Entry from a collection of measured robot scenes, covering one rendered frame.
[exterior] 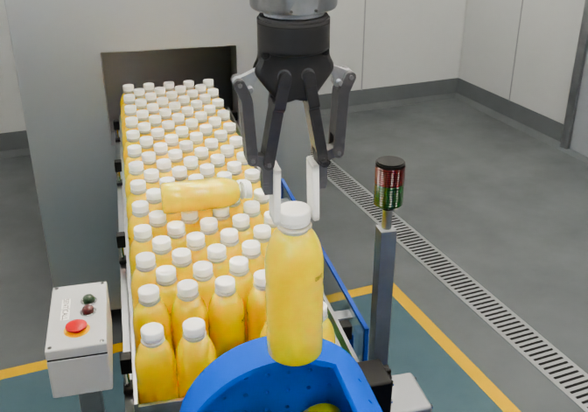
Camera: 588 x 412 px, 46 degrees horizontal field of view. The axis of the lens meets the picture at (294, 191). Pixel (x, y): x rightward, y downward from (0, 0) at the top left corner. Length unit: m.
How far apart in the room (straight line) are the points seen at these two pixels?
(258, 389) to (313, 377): 0.08
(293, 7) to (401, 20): 5.22
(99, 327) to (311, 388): 0.41
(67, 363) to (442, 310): 2.27
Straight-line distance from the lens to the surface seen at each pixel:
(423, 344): 3.05
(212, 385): 0.96
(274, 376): 1.02
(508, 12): 5.77
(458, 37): 6.24
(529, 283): 3.58
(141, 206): 1.66
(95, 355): 1.25
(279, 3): 0.69
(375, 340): 1.69
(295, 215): 0.79
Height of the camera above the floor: 1.82
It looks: 25 degrees down
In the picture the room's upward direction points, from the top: straight up
